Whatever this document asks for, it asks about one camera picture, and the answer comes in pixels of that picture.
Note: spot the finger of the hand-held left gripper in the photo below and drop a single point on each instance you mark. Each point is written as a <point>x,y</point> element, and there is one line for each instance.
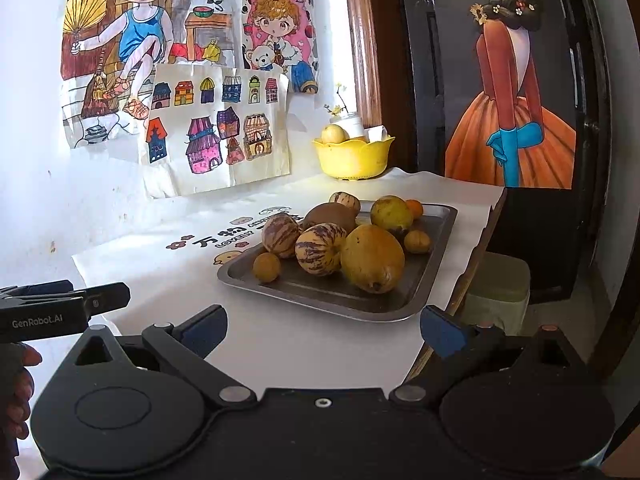
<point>45,290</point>
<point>107,300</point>

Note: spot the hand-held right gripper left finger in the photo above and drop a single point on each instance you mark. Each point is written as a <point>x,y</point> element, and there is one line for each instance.
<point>207,329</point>

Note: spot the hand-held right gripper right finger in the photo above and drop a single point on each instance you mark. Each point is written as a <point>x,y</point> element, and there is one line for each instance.
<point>440,334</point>

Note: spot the small brown fruit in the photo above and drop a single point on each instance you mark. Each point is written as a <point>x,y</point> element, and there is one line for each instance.
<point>266,266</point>
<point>417,241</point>

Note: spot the grey metal baking tray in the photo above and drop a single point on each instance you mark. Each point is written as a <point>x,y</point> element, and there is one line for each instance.
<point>320,295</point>

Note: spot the purple striped pepino melon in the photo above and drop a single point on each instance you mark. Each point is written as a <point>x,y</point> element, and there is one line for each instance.
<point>280,235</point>

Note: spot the small orange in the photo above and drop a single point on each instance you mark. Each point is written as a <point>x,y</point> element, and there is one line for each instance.
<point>415,208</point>

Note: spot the pale striped pepino melon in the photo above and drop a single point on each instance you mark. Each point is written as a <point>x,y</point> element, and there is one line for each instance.
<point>345,201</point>
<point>320,250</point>

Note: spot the brown round fruit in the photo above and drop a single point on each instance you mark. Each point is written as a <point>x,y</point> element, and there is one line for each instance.
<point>332,216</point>

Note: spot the person's left hand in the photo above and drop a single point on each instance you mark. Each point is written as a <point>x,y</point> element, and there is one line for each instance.
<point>20,400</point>

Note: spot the white printed tablecloth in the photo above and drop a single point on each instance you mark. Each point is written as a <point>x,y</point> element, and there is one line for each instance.
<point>150,270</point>

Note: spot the pale green plastic bin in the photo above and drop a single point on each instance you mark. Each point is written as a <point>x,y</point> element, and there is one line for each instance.
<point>495,290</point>

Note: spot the colourful houses drawing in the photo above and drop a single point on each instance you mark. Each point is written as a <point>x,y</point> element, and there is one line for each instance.
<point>200,135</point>

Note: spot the yellow plastic bowl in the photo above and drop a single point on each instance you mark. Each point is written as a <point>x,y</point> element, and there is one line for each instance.
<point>352,160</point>

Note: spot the white paper cup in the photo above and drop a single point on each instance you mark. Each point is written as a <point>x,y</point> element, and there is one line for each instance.
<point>377,134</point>

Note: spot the white jar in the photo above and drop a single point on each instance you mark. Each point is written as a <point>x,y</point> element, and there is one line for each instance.
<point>356,127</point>

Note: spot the pale yellow pear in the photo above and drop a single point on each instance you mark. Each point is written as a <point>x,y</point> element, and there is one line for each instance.
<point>334,134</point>

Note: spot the yellow flower sprig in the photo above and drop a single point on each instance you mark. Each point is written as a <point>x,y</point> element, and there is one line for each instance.
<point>336,108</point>

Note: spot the dark door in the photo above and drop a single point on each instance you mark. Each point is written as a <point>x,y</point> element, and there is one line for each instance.
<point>425,85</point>

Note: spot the orange dress figure poster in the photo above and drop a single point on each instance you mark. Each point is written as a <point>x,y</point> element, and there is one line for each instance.
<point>505,85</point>

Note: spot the brown wooden door trim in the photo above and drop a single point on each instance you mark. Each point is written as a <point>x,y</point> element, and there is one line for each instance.
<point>362,35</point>

